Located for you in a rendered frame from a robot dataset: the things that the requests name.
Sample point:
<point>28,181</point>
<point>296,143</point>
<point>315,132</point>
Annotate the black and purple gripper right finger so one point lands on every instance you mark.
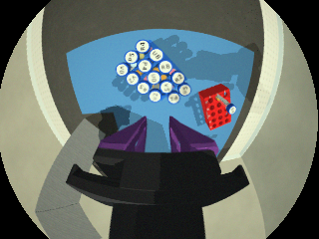
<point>188,138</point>

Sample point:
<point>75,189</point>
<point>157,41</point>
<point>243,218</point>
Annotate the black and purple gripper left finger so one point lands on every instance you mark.
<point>127,137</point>

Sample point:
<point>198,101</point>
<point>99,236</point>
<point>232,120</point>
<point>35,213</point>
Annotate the blue test tube rack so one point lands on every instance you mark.
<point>156,65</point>

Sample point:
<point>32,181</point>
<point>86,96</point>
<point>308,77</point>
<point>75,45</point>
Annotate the blue bench mat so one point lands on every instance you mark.
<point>205,60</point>

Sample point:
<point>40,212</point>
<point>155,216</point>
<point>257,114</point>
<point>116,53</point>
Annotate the red tube rack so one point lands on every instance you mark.
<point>207,98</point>

